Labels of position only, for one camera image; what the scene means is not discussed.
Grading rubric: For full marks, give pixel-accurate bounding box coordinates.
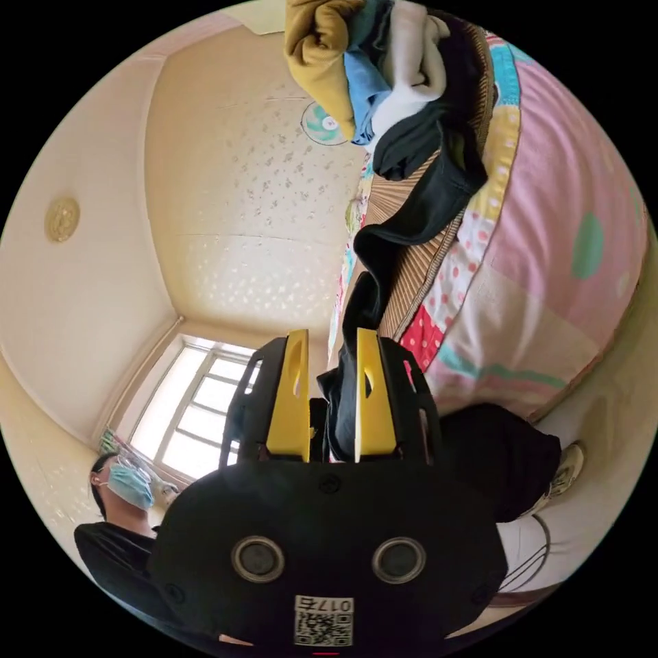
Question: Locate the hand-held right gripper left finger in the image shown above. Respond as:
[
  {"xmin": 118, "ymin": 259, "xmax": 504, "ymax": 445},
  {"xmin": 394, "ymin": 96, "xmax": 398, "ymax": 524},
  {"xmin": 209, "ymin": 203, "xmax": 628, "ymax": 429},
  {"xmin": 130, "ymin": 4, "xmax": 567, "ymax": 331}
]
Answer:
[{"xmin": 265, "ymin": 328, "xmax": 311, "ymax": 463}]

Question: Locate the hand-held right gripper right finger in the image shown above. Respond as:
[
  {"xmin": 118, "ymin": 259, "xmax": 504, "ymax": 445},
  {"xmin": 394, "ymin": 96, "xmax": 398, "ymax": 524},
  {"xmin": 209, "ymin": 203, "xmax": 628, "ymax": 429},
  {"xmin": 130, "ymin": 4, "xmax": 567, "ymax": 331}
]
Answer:
[{"xmin": 354, "ymin": 326, "xmax": 400, "ymax": 463}]

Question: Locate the black long sleeve shirt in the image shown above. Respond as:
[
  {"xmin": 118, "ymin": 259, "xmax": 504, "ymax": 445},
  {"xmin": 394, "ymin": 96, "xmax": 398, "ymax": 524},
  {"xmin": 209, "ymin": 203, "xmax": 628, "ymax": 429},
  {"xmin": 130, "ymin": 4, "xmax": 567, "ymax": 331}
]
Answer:
[{"xmin": 316, "ymin": 105, "xmax": 490, "ymax": 463}]

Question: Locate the window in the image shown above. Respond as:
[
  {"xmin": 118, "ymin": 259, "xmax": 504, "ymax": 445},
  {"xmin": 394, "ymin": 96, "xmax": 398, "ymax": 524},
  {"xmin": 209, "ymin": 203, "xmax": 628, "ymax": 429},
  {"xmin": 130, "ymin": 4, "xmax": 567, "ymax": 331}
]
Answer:
[{"xmin": 127, "ymin": 334, "xmax": 269, "ymax": 480}]

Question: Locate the person's body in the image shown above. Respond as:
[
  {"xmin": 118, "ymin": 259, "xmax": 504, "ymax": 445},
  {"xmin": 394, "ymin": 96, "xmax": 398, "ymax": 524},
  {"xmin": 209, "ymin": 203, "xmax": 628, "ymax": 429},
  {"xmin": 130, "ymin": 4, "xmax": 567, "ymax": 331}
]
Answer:
[{"xmin": 73, "ymin": 402, "xmax": 588, "ymax": 641}]

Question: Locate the bed with mat and quilt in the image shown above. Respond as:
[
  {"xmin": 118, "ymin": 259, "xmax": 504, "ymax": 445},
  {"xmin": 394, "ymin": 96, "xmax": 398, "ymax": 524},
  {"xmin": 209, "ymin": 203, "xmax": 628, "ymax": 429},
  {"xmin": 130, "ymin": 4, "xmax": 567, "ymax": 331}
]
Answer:
[{"xmin": 326, "ymin": 23, "xmax": 655, "ymax": 424}]

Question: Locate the pile of clothes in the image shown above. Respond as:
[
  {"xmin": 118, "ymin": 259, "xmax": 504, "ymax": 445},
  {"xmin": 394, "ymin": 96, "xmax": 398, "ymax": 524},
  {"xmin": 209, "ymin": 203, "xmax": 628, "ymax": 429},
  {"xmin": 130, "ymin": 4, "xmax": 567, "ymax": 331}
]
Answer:
[{"xmin": 283, "ymin": 0, "xmax": 496, "ymax": 155}]

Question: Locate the wall fan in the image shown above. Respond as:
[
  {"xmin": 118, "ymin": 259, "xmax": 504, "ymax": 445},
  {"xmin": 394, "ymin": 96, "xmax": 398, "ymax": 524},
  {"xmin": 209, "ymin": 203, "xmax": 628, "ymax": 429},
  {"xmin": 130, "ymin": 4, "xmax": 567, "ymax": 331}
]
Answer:
[{"xmin": 300, "ymin": 99, "xmax": 352, "ymax": 148}]

